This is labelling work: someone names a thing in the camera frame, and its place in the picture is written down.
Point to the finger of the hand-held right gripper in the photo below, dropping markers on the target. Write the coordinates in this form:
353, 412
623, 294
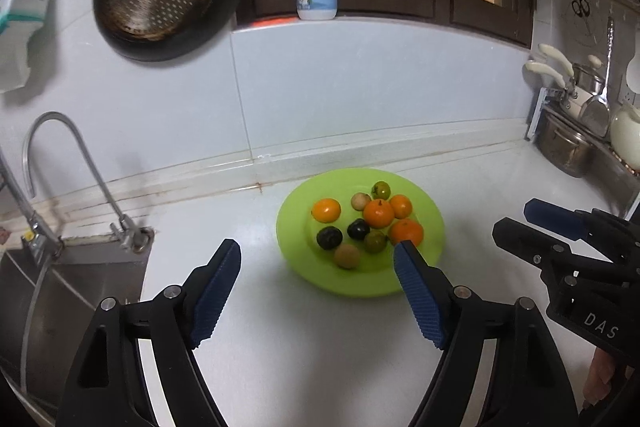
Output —
520, 239
552, 218

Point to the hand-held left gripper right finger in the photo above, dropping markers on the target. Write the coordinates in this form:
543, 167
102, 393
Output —
420, 302

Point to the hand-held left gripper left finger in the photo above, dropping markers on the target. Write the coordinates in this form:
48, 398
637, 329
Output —
215, 292

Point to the green plastic plate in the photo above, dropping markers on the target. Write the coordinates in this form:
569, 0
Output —
350, 283

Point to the green tangerine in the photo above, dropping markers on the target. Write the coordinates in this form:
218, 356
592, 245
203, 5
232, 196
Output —
375, 242
381, 190

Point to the orange tangerine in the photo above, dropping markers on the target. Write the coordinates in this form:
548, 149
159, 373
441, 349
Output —
378, 213
401, 206
326, 210
406, 233

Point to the person's right hand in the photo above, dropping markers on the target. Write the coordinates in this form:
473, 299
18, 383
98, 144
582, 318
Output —
605, 379

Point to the stainless steel pot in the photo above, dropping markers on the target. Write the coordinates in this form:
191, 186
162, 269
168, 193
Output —
565, 147

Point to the dark plum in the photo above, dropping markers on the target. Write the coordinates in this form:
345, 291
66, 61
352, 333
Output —
329, 238
358, 229

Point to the knife holder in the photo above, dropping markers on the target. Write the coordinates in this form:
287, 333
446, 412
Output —
537, 114

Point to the white ceramic jug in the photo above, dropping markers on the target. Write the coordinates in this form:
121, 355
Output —
625, 132

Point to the small tan round fruit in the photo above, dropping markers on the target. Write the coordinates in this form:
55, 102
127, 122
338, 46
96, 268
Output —
359, 201

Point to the stainless steel sink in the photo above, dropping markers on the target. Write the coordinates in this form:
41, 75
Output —
65, 307

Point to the chrome gooseneck faucet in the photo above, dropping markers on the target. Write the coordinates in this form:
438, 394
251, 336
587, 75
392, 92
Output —
87, 157

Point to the black scissors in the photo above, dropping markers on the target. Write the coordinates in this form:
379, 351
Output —
581, 8

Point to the white paper package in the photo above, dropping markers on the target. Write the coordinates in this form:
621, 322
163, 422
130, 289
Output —
22, 17

